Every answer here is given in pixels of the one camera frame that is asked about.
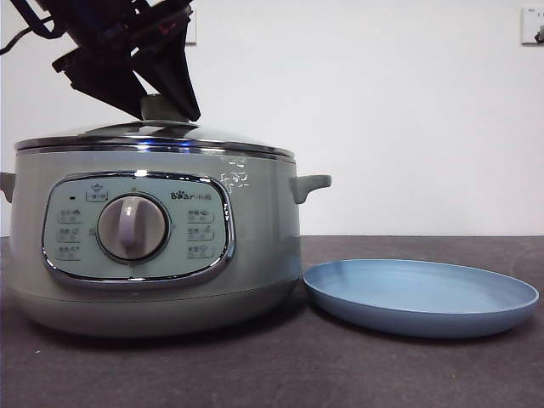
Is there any pale green electric steamer pot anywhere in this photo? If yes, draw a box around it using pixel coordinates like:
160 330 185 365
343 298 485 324
0 144 333 340

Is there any blue round plate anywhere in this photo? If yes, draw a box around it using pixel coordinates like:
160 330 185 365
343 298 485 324
302 258 540 340

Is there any glass lid with green knob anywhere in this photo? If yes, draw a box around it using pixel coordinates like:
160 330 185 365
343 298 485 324
13 95 297 155

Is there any black cable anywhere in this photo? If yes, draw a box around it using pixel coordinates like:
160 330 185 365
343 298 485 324
0 14 59 55

